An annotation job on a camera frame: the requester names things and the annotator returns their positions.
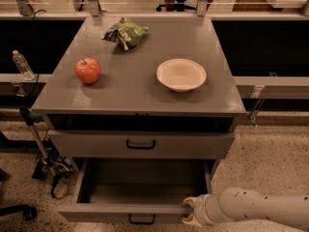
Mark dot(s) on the green handled floor tool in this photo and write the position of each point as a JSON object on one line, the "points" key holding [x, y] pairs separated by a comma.
{"points": [[51, 159]]}

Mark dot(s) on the white paper bowl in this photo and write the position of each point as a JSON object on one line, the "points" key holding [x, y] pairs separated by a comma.
{"points": [[181, 75]]}

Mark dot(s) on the grey drawer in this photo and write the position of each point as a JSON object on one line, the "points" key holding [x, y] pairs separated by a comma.
{"points": [[136, 191], [141, 144]]}

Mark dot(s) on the black office chair base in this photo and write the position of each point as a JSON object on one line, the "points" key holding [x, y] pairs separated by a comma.
{"points": [[28, 212]]}

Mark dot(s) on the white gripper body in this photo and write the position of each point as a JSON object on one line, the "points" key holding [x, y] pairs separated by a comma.
{"points": [[202, 209]]}

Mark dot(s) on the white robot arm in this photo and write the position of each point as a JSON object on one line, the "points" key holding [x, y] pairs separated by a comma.
{"points": [[238, 204]]}

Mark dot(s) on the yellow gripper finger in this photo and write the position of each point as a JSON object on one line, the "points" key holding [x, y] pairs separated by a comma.
{"points": [[190, 201], [191, 220]]}

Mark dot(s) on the metal clamp bracket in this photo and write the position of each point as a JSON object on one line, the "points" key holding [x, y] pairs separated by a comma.
{"points": [[258, 102]]}

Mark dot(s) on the grey top drawer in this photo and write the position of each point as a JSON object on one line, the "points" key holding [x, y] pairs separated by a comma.
{"points": [[141, 144]]}

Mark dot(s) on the grey drawer cabinet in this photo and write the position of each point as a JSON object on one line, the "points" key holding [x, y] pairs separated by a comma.
{"points": [[128, 96]]}

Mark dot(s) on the red apple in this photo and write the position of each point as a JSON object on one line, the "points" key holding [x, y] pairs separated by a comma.
{"points": [[88, 70]]}

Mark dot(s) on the green chip bag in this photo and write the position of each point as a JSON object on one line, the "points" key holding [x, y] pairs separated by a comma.
{"points": [[127, 34]]}

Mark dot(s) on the clear plastic water bottle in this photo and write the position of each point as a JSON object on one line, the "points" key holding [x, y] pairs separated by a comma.
{"points": [[23, 66]]}

